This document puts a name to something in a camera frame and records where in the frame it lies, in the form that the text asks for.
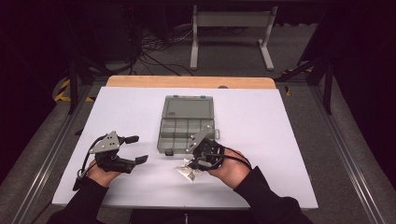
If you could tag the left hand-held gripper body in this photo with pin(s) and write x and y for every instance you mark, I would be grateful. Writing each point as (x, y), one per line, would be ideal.
(107, 146)

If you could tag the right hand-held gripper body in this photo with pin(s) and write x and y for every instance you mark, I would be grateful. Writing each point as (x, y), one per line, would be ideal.
(207, 152)

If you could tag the small white printed packet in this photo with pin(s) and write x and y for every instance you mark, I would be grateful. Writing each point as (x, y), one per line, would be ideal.
(184, 172)

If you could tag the grey clear plastic compartment box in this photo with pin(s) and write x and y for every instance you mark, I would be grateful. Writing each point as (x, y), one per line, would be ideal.
(186, 109)

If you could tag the person's left hand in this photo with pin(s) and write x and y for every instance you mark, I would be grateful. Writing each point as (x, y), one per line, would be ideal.
(102, 177)

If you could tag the person's right hand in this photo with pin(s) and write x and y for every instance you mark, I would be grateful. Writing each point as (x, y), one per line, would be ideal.
(232, 172)

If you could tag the white table cover board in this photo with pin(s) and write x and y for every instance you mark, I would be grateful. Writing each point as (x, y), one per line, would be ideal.
(130, 109)

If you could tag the person's dark torso clothing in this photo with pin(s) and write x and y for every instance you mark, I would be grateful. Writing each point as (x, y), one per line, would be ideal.
(193, 217)

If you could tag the black metal stand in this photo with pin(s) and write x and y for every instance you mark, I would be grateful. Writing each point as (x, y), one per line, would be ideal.
(73, 87)
(327, 90)

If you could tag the yellow black hazard tape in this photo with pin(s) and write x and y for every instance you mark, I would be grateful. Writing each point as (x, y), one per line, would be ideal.
(61, 90)
(288, 91)

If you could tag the aluminium floor rail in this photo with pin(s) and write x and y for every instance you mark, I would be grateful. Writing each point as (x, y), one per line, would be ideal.
(46, 161)
(345, 161)

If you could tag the white metal stand frame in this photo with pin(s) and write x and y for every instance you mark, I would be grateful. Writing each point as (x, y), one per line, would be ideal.
(233, 19)

